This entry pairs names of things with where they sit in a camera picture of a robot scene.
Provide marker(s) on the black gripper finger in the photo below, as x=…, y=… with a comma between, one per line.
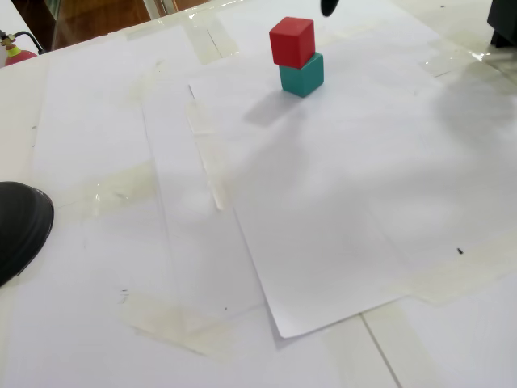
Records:
x=329, y=7

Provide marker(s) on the red cube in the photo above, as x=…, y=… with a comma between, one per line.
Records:
x=291, y=42

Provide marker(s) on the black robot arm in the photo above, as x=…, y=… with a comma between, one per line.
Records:
x=505, y=16

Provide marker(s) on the teal cube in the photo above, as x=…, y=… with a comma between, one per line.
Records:
x=303, y=77

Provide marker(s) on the yellowed clear tape strip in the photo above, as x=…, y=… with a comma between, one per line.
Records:
x=343, y=355
x=169, y=319
x=444, y=60
x=444, y=283
x=210, y=44
x=117, y=190

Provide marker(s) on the small white paper sheet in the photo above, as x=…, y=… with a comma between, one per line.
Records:
x=323, y=222

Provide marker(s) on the brown wooden panel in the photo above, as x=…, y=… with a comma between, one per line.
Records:
x=101, y=20

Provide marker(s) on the large white paper sheet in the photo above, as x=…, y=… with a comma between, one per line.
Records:
x=210, y=262

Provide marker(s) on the red fire extinguisher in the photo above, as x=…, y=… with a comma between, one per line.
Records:
x=22, y=56

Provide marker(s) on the black round base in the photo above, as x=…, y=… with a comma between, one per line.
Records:
x=20, y=230

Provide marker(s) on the white frame bar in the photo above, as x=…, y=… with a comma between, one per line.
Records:
x=155, y=8

